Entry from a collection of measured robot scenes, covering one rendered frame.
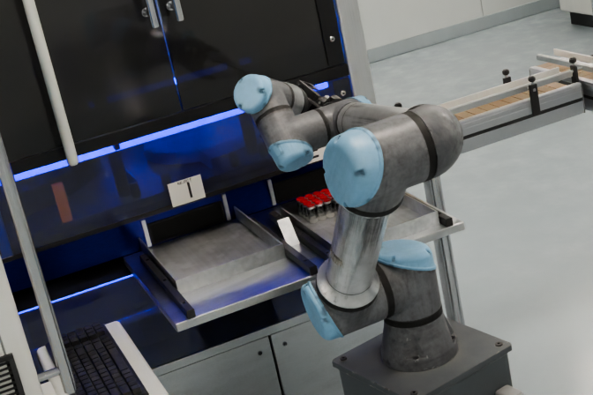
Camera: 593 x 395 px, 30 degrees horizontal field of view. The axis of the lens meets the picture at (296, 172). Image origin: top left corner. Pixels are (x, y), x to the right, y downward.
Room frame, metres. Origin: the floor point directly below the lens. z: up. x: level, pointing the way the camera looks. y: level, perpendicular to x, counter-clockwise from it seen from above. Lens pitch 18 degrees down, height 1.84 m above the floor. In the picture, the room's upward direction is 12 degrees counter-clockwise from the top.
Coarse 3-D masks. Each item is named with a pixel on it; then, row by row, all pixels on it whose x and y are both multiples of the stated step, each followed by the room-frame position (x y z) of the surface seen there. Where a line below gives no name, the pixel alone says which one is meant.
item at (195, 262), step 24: (240, 216) 2.62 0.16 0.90; (192, 240) 2.57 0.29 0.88; (216, 240) 2.54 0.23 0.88; (240, 240) 2.50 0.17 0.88; (264, 240) 2.46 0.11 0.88; (168, 264) 2.45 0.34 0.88; (192, 264) 2.42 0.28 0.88; (216, 264) 2.38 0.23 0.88; (240, 264) 2.30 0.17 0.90; (264, 264) 2.32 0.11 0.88; (192, 288) 2.27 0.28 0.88
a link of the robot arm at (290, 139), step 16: (272, 112) 2.02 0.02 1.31; (288, 112) 2.02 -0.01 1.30; (304, 112) 2.04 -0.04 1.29; (272, 128) 2.00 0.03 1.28; (288, 128) 1.99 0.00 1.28; (304, 128) 2.00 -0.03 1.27; (320, 128) 2.01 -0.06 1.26; (272, 144) 1.99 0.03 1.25; (288, 144) 1.97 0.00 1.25; (304, 144) 1.98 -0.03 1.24; (320, 144) 2.01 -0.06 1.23; (288, 160) 1.96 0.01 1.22; (304, 160) 1.99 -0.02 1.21
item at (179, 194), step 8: (192, 176) 2.55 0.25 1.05; (200, 176) 2.56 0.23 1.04; (168, 184) 2.53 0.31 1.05; (176, 184) 2.54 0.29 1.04; (184, 184) 2.54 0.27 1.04; (192, 184) 2.55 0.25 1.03; (200, 184) 2.56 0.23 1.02; (176, 192) 2.54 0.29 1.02; (184, 192) 2.54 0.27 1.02; (192, 192) 2.55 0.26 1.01; (200, 192) 2.55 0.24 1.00; (176, 200) 2.53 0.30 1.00; (184, 200) 2.54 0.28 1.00; (192, 200) 2.55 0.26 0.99
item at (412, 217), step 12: (408, 204) 2.48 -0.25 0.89; (420, 204) 2.41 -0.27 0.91; (288, 216) 2.53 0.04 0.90; (300, 216) 2.58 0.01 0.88; (336, 216) 2.53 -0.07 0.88; (396, 216) 2.44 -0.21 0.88; (408, 216) 2.43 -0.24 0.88; (420, 216) 2.33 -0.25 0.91; (432, 216) 2.33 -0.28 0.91; (300, 228) 2.46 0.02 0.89; (312, 228) 2.48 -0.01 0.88; (324, 228) 2.46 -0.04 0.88; (396, 228) 2.31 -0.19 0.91; (408, 228) 2.31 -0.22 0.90; (420, 228) 2.32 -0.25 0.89; (324, 240) 2.31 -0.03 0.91; (384, 240) 2.29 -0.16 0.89
